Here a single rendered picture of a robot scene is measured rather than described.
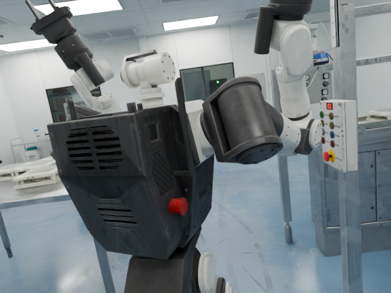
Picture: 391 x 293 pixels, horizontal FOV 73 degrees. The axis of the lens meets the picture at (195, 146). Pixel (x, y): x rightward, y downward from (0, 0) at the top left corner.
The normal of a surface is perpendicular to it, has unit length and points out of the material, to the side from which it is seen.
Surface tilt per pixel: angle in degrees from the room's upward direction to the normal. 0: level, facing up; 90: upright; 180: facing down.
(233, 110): 67
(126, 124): 91
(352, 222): 90
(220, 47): 90
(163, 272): 45
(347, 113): 90
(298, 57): 114
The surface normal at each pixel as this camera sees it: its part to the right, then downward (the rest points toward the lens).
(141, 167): -0.41, 0.23
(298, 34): 0.25, 0.53
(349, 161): 0.01, 0.18
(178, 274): -0.25, -0.54
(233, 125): -0.75, -0.11
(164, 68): 0.91, -0.05
